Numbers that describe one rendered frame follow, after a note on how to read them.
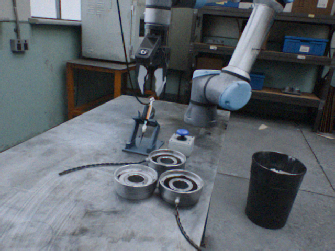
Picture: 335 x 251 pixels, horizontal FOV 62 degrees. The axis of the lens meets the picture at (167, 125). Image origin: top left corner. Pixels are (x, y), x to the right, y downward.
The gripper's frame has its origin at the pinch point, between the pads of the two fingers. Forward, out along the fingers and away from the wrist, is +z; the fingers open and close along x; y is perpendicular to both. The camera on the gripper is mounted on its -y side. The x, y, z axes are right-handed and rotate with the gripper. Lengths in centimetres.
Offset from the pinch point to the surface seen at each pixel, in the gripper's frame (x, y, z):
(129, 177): -6.0, -26.6, 15.5
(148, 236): -16.9, -40.8, 18.0
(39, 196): 9.7, -39.0, 18.0
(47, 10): 164, 152, -24
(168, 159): -11.5, -12.2, 15.8
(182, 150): -13.4, -3.5, 16.0
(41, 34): 155, 132, -3
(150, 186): -12.6, -29.3, 14.6
